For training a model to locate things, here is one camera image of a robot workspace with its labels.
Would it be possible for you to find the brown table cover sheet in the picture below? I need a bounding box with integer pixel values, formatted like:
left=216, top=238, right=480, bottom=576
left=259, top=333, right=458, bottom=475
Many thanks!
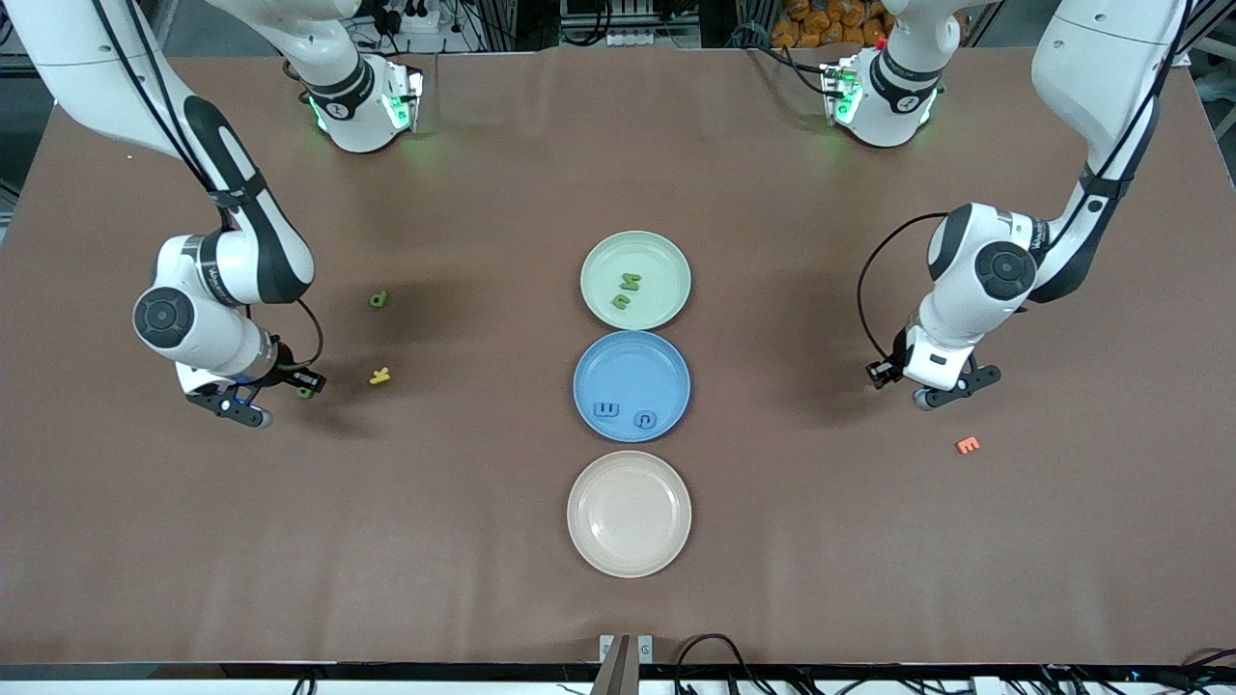
left=0, top=46, right=1236, bottom=669

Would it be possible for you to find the pale green round plate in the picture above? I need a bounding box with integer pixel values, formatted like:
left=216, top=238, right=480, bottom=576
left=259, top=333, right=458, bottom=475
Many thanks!
left=580, top=230, right=692, bottom=331

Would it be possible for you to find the blue round plate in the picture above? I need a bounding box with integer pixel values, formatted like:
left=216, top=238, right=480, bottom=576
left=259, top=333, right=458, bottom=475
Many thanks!
left=573, top=330, right=692, bottom=444

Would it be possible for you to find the beige round plate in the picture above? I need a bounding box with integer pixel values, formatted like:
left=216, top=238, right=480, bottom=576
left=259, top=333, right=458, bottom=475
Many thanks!
left=567, top=450, right=693, bottom=579

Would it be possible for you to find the orange fruit mesh bag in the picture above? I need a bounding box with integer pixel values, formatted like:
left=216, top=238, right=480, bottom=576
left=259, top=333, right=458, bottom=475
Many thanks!
left=771, top=0, right=891, bottom=49

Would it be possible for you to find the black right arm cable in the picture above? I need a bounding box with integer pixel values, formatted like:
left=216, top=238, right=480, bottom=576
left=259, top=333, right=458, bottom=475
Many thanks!
left=92, top=0, right=324, bottom=373

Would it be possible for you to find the black looped table-edge cable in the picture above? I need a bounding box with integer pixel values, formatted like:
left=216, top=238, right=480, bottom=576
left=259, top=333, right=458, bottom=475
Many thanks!
left=673, top=633, right=769, bottom=695

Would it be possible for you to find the silver edge bracket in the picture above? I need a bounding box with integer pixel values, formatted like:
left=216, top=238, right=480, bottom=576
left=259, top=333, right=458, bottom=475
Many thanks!
left=599, top=634, right=655, bottom=667

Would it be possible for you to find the brown wedge post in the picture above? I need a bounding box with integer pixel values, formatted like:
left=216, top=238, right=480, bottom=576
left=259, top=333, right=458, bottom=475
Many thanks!
left=590, top=634, right=641, bottom=695

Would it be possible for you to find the aluminium frame profile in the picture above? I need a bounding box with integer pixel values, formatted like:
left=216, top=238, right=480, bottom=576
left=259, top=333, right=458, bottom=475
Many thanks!
left=1173, top=0, right=1236, bottom=69

